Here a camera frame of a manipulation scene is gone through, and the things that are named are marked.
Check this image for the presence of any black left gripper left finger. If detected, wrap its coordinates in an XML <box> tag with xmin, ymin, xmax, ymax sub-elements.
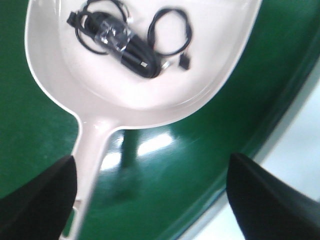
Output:
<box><xmin>0</xmin><ymin>155</ymin><xmax>77</xmax><ymax>240</ymax></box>

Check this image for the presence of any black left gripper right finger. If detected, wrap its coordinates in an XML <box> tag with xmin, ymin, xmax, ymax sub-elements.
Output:
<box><xmin>226</xmin><ymin>153</ymin><xmax>320</xmax><ymax>240</ymax></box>

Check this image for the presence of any beige plastic dustpan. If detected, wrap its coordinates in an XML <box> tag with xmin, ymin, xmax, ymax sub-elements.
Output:
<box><xmin>24</xmin><ymin>0</ymin><xmax>262</xmax><ymax>240</ymax></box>

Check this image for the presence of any black usb cable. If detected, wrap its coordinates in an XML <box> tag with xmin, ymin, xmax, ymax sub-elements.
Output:
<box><xmin>66</xmin><ymin>11</ymin><xmax>161</xmax><ymax>80</ymax></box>

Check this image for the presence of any thin black cable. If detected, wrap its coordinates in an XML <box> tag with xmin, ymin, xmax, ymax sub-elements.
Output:
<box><xmin>74</xmin><ymin>0</ymin><xmax>194</xmax><ymax>72</ymax></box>

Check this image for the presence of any white outer conveyor rim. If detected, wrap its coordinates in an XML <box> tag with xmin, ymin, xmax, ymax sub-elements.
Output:
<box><xmin>182</xmin><ymin>65</ymin><xmax>320</xmax><ymax>240</ymax></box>

